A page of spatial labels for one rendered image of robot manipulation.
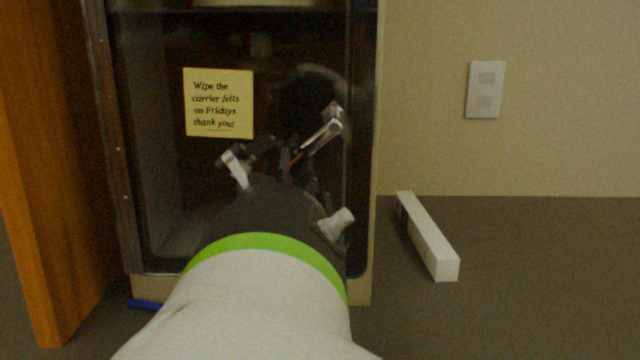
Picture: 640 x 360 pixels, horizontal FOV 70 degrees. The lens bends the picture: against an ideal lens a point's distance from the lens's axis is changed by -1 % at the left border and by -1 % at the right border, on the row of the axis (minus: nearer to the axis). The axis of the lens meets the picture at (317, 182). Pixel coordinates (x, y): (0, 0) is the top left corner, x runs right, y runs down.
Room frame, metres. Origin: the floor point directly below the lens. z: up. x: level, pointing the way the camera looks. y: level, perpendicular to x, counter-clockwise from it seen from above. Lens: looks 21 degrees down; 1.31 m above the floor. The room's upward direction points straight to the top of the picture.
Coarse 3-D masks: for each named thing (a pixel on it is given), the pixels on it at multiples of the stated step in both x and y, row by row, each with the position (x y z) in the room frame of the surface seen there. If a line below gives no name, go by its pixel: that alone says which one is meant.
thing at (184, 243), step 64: (128, 0) 0.51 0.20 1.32; (192, 0) 0.51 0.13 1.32; (256, 0) 0.51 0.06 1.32; (320, 0) 0.51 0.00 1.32; (128, 64) 0.51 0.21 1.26; (192, 64) 0.51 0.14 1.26; (256, 64) 0.51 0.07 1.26; (320, 64) 0.51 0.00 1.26; (128, 128) 0.51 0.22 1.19; (256, 128) 0.51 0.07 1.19; (192, 192) 0.51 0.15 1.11
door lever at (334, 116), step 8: (328, 112) 0.51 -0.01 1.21; (336, 112) 0.50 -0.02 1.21; (344, 112) 0.51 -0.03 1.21; (328, 120) 0.46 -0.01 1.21; (336, 120) 0.46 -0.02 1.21; (344, 120) 0.51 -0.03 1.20; (320, 128) 0.46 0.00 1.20; (328, 128) 0.46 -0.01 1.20; (336, 128) 0.46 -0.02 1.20; (312, 136) 0.46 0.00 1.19; (320, 136) 0.46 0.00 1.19; (328, 136) 0.46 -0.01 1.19; (304, 144) 0.46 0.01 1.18; (312, 144) 0.46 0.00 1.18; (320, 144) 0.46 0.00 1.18; (304, 152) 0.46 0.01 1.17; (312, 152) 0.46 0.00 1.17; (296, 160) 0.46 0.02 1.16; (304, 160) 0.46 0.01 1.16; (296, 168) 0.46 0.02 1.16
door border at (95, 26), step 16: (96, 0) 0.51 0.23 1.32; (96, 16) 0.51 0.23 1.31; (96, 32) 0.51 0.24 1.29; (96, 48) 0.51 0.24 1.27; (96, 64) 0.51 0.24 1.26; (112, 64) 0.51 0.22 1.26; (96, 80) 0.51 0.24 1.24; (112, 80) 0.51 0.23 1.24; (112, 96) 0.51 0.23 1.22; (112, 112) 0.51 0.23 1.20; (112, 128) 0.51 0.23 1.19; (112, 144) 0.51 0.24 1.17; (112, 160) 0.51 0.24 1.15; (112, 176) 0.51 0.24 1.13; (128, 176) 0.51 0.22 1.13; (128, 192) 0.51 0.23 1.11; (128, 208) 0.51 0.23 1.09; (128, 224) 0.51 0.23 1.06; (128, 240) 0.51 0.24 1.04; (128, 256) 0.51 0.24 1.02
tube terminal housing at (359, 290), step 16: (384, 0) 0.52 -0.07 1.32; (368, 240) 0.52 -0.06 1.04; (368, 256) 0.52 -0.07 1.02; (368, 272) 0.52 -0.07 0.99; (144, 288) 0.53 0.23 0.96; (160, 288) 0.53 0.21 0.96; (352, 288) 0.52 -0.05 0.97; (368, 288) 0.52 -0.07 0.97; (352, 304) 0.52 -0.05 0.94; (368, 304) 0.52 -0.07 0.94
